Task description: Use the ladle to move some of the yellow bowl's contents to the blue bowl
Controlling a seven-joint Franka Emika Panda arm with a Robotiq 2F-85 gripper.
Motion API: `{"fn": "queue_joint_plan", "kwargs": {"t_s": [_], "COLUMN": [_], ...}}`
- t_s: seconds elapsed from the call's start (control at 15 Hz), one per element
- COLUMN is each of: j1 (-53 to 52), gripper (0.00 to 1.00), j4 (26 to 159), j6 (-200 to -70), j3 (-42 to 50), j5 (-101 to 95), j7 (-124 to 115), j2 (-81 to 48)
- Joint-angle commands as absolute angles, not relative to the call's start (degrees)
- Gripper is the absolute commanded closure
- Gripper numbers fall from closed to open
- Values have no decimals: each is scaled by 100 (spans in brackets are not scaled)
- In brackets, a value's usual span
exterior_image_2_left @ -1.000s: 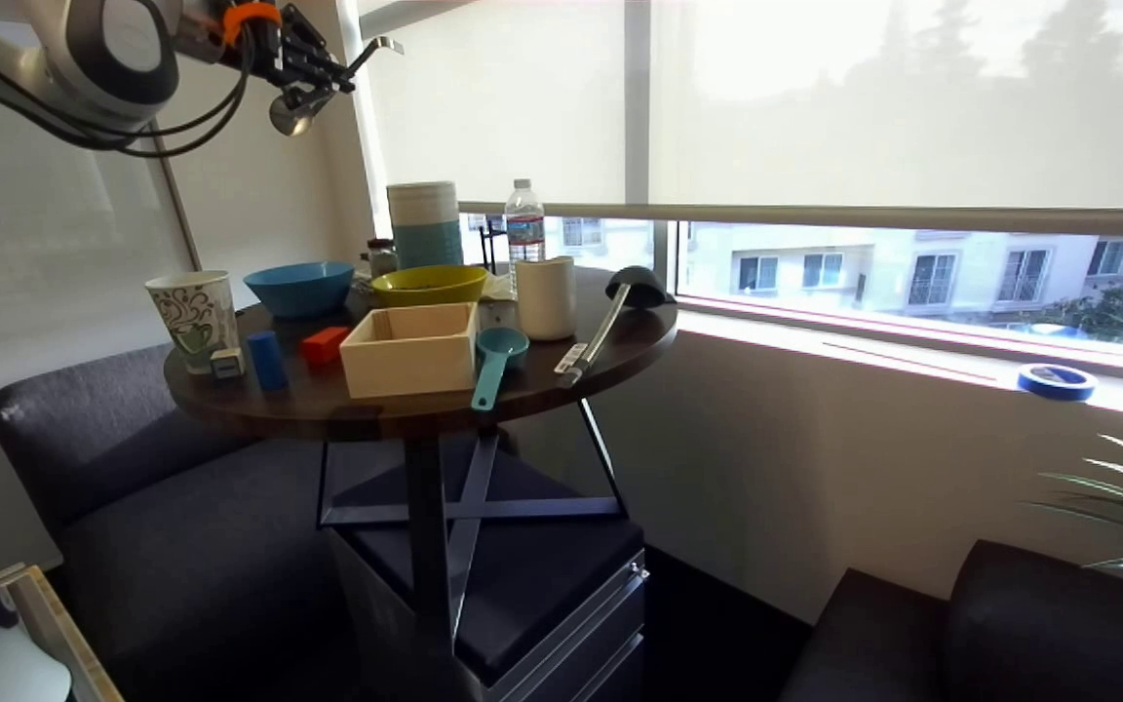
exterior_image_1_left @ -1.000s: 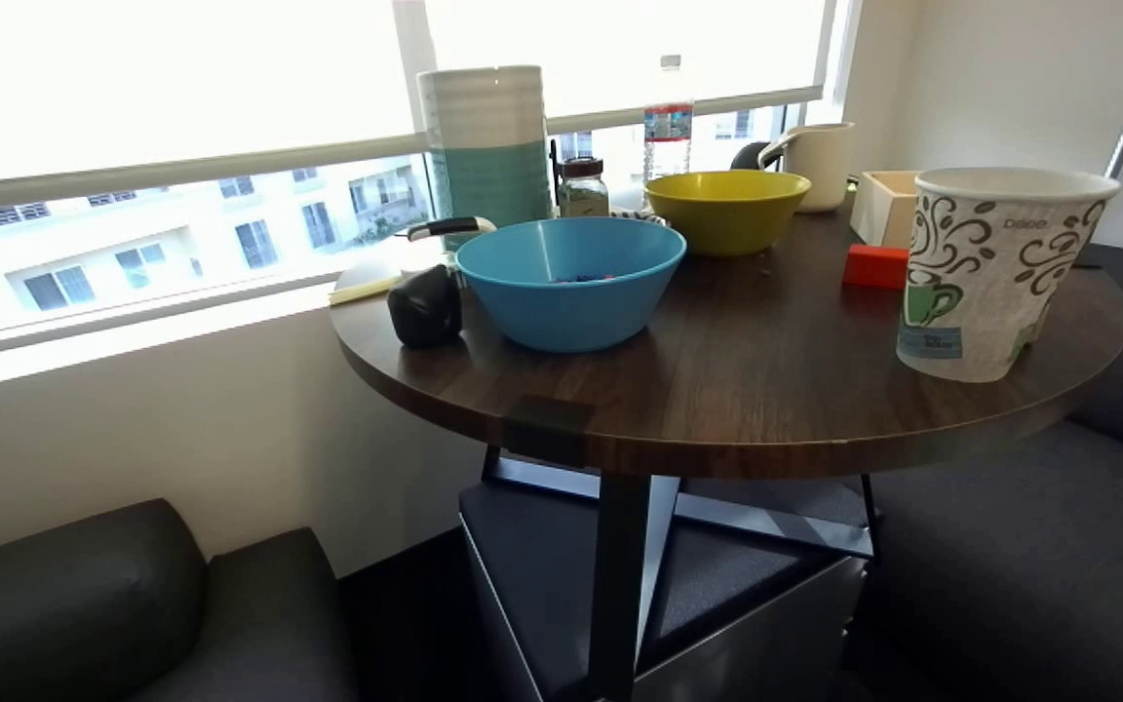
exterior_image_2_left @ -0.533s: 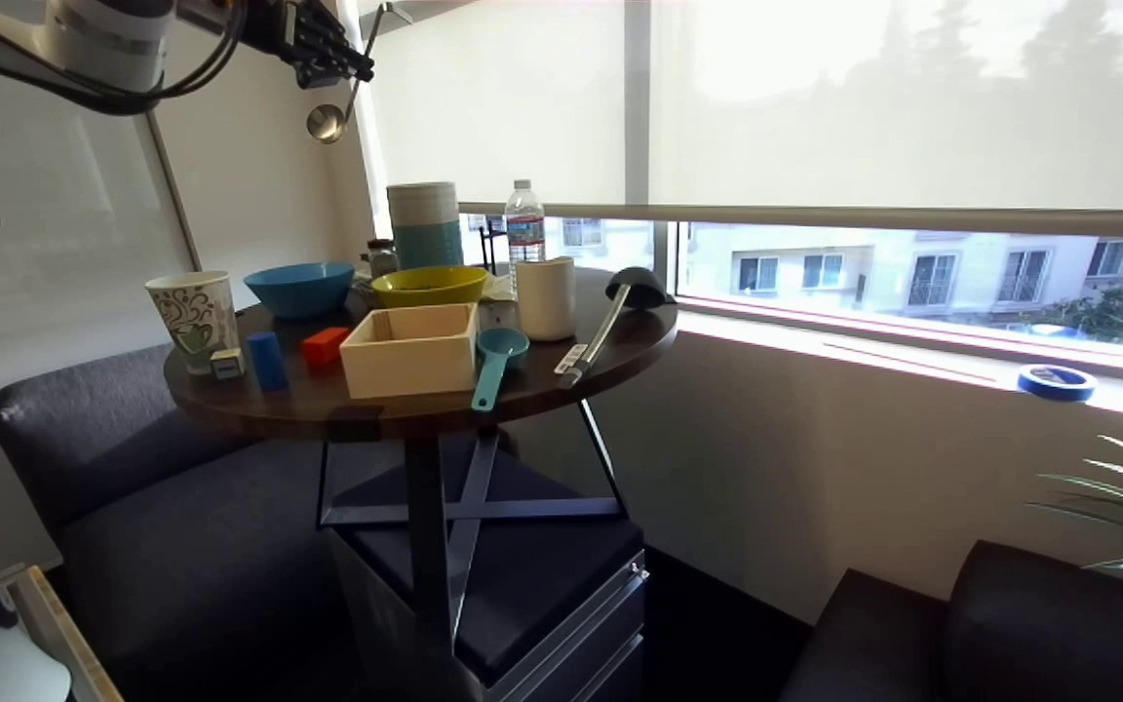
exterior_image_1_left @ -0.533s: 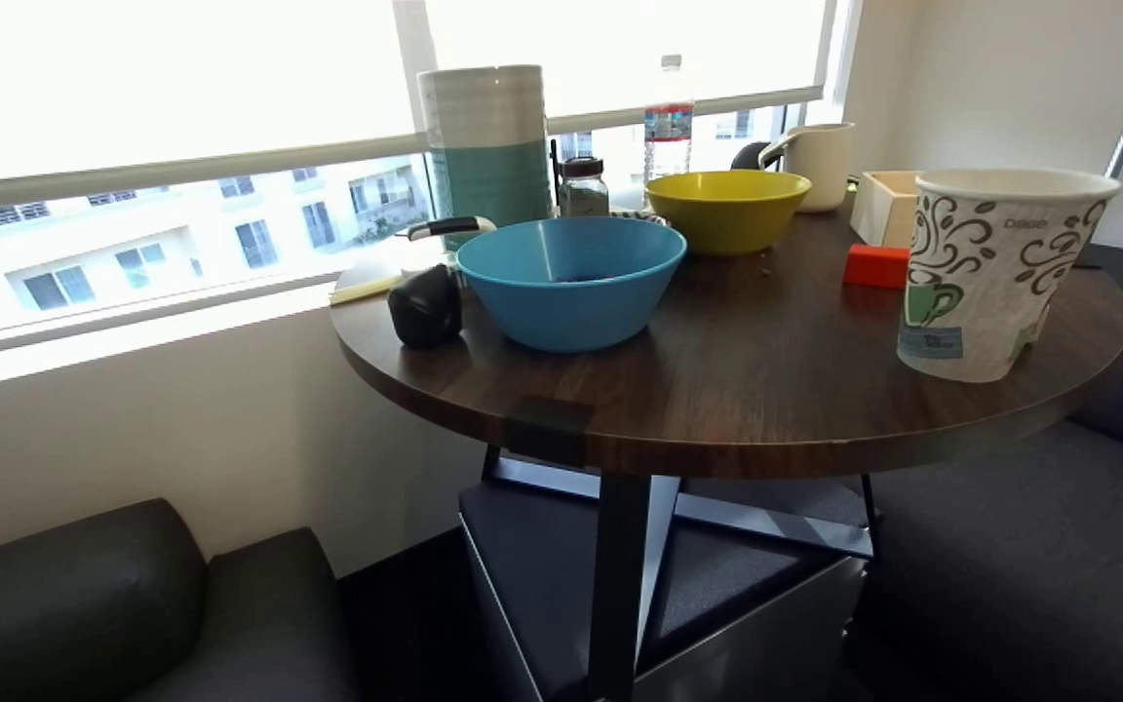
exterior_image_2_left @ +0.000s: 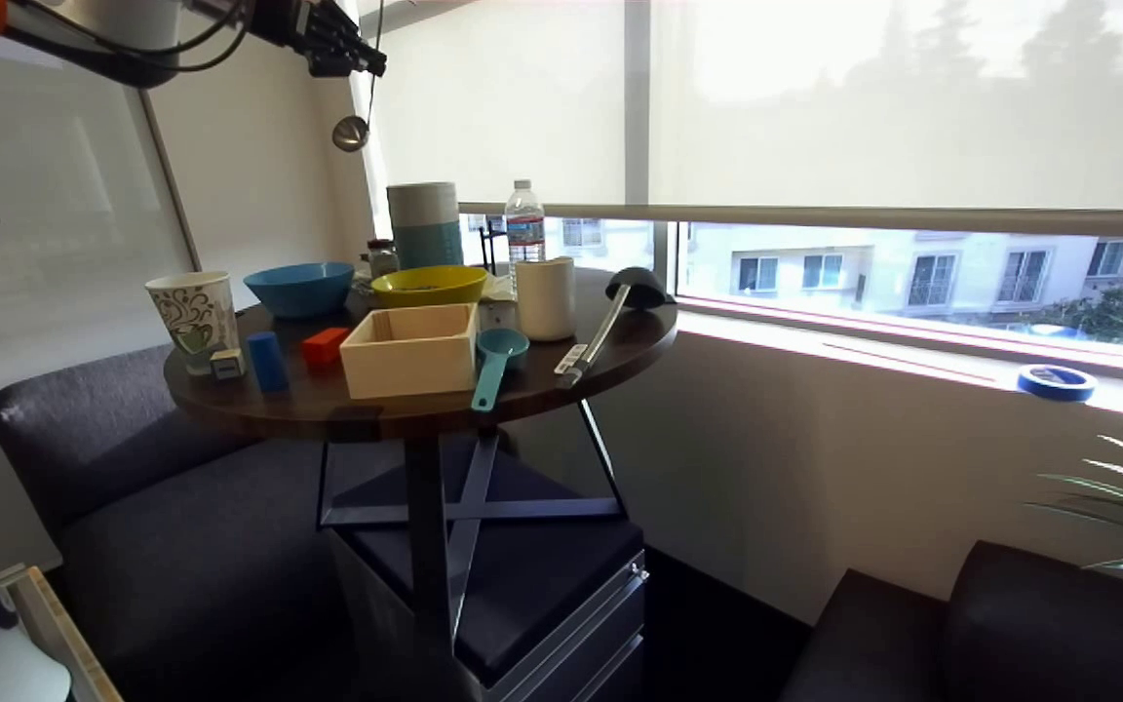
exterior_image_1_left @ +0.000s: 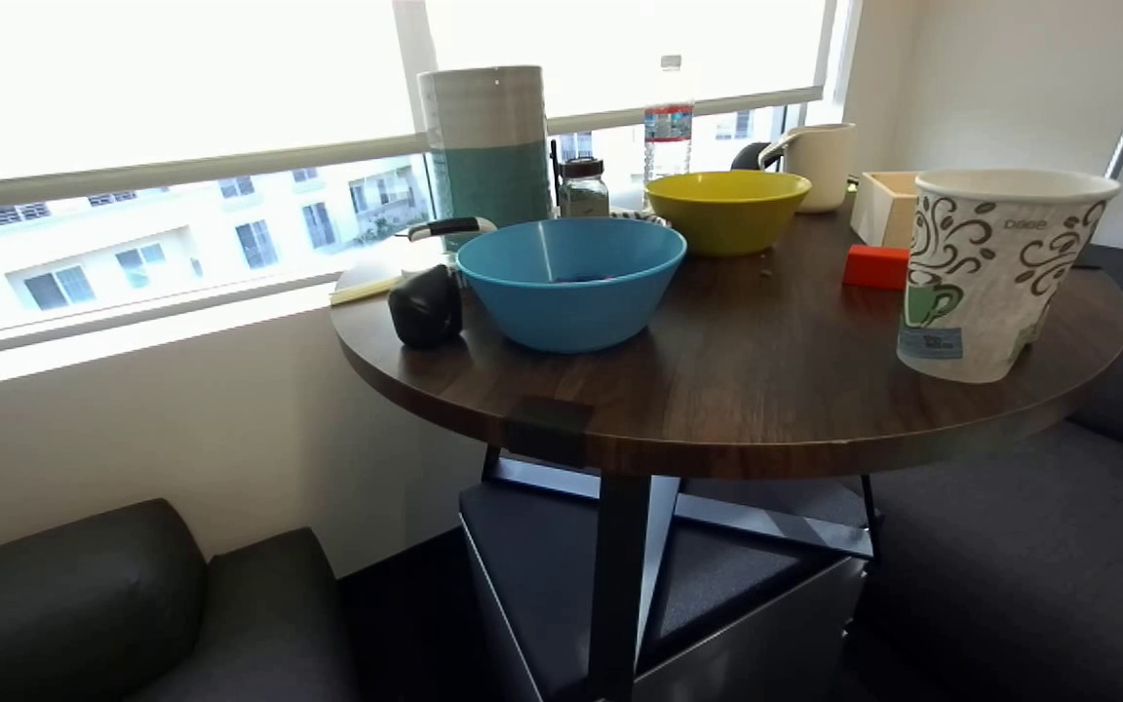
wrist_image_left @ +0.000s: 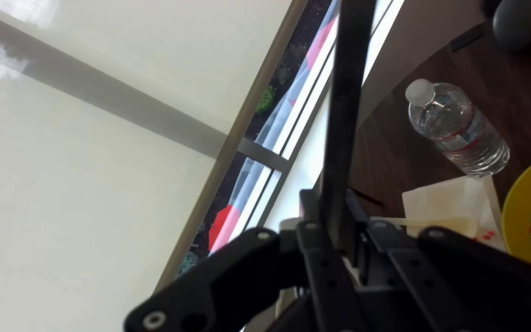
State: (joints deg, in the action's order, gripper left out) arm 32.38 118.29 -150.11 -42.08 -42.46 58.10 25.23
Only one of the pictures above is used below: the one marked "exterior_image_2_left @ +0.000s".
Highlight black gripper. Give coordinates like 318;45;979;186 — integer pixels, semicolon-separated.
246;0;390;82

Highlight metal ladle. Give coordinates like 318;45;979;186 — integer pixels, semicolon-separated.
333;56;387;155

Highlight blue bowl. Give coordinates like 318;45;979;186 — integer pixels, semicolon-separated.
244;262;359;324

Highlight yellow bowl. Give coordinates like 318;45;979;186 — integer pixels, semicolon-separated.
366;262;494;314

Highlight white roller blind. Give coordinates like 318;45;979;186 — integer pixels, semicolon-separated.
359;0;633;216
649;0;1123;218

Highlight white and teal container stack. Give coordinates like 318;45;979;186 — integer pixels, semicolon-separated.
383;181;467;272

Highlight small glass jar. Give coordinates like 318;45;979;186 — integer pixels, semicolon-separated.
357;236;401;288

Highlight grey slanted pole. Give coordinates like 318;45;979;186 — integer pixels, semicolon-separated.
130;82;203;272

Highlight clear water bottle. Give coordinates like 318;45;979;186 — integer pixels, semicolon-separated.
505;176;552;272

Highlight orange block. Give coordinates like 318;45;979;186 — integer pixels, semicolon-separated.
297;324;357;383

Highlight swirl print paper cup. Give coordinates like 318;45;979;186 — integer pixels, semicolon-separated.
146;271;250;383

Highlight white round container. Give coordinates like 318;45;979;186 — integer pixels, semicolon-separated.
510;255;582;349

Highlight pale wooden tray box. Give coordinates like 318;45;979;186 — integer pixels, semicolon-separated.
336;299;485;406

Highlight white spiral print cube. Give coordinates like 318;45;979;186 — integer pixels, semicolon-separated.
207;344;250;388

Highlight teal plastic scoop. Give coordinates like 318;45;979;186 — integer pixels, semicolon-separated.
467;324;533;416

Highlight round dark wood table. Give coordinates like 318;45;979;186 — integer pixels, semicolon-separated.
166;276;682;654

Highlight dark grey fabric sofa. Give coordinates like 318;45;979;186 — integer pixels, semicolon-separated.
0;338;462;702

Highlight wood framed board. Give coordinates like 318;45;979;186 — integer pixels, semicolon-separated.
0;559;124;702

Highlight blue tape roll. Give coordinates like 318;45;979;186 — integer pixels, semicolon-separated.
1013;363;1096;406

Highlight black leather sofa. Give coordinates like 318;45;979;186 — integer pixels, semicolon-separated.
776;540;1123;702

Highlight long black arm cable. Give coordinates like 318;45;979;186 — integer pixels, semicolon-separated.
14;0;263;76

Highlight white window frame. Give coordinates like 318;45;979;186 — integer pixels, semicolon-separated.
341;0;1123;427

